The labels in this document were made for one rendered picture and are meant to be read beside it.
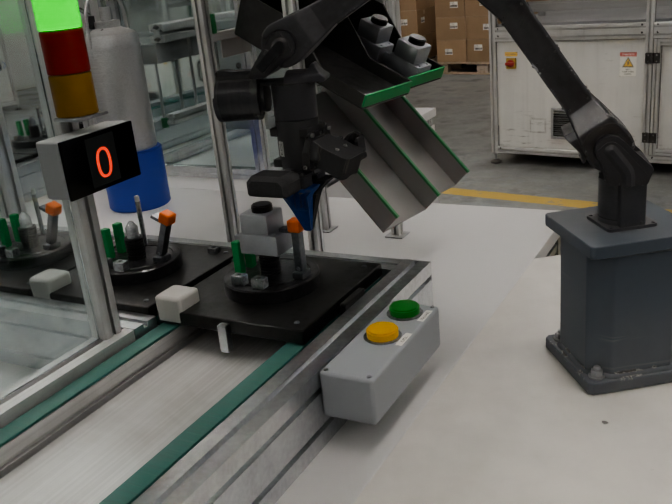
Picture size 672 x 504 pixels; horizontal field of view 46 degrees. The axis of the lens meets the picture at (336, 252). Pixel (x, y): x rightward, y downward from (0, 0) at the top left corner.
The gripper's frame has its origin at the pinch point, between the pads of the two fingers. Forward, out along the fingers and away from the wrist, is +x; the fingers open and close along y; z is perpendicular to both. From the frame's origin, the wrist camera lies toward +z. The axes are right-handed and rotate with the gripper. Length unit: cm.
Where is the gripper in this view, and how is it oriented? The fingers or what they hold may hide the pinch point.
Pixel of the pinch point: (306, 206)
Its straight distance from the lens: 108.1
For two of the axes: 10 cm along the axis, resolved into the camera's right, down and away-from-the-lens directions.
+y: 4.7, -3.5, 8.1
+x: 0.9, 9.3, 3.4
